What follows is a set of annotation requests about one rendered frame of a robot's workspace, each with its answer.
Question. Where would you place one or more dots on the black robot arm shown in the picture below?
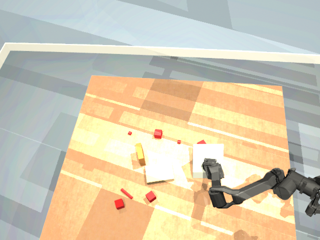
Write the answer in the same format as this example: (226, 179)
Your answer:
(282, 185)

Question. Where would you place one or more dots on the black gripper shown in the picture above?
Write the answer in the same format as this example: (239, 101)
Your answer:
(311, 189)

